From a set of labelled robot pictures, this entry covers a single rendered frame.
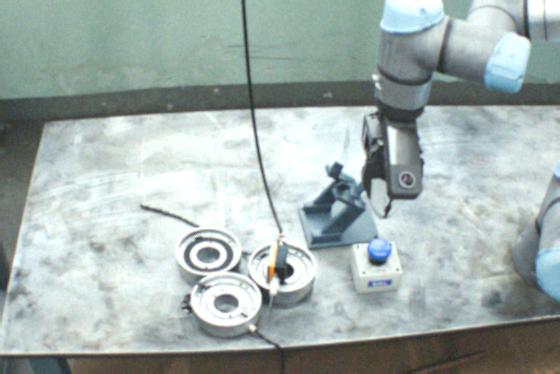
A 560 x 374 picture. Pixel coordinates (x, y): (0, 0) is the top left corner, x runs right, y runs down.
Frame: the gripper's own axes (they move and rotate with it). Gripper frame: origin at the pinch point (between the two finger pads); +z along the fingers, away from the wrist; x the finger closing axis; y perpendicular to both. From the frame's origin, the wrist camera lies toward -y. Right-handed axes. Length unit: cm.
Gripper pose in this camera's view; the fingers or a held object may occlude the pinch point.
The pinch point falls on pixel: (385, 215)
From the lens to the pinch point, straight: 104.6
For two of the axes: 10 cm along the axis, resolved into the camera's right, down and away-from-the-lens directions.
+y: -0.7, -6.7, 7.4
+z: -0.2, 7.4, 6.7
